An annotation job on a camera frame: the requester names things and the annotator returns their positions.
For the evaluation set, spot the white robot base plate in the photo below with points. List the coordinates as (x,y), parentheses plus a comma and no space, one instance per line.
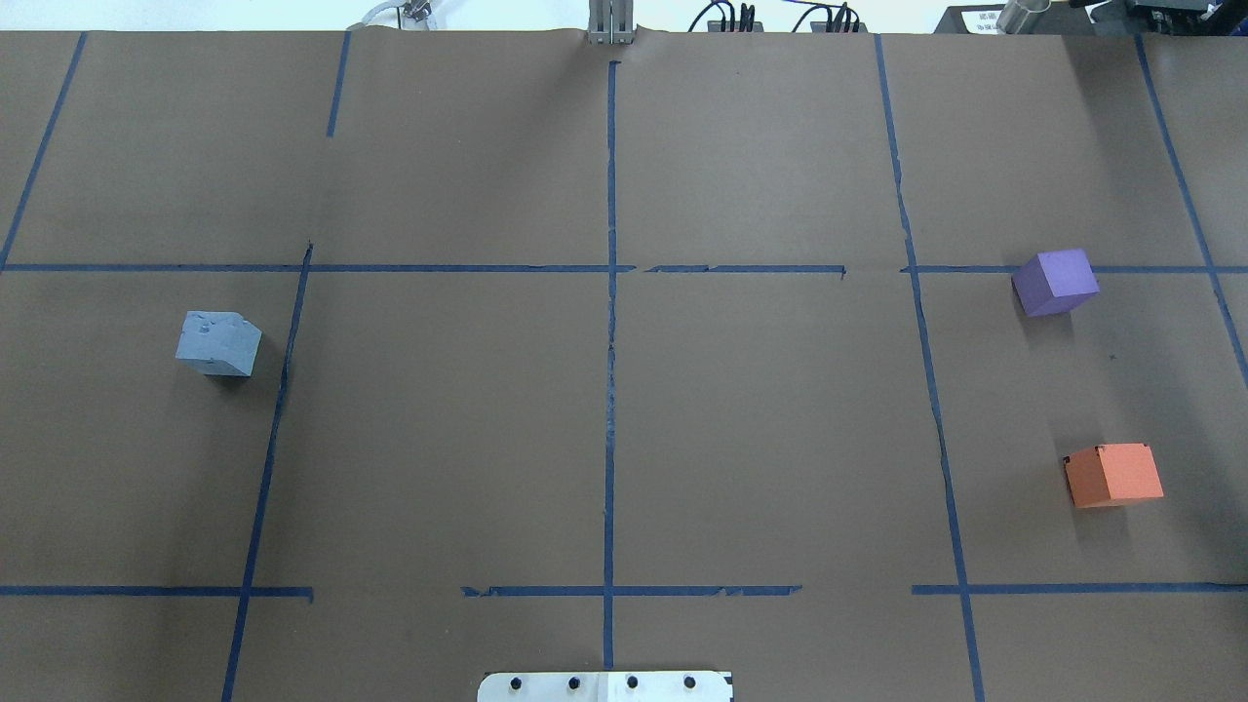
(608,686)

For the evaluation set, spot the blue foam block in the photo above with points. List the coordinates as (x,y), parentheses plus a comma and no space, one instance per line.
(218,343)

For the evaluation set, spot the aluminium frame post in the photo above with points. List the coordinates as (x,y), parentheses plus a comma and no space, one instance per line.
(611,22)

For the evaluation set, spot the metal cup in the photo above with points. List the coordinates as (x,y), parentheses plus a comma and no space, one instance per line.
(1020,17)

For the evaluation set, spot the orange foam block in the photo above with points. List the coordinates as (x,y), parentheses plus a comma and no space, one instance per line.
(1112,475)

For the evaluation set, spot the purple foam block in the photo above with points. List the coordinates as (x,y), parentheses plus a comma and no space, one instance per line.
(1054,283)

